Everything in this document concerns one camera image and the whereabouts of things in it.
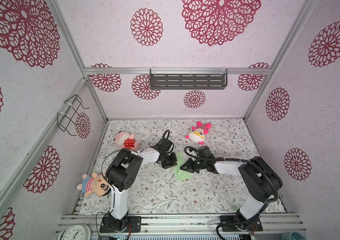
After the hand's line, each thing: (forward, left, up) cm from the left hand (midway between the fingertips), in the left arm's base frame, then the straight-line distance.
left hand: (177, 165), depth 95 cm
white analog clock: (-35, +48, +5) cm, 60 cm away
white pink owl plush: (+20, -15, +7) cm, 26 cm away
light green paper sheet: (-7, -2, +2) cm, 7 cm away
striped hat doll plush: (-15, +45, +9) cm, 48 cm away
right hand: (-4, -1, +6) cm, 7 cm away
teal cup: (-38, -51, +5) cm, 64 cm away
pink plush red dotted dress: (+15, +35, +7) cm, 39 cm away
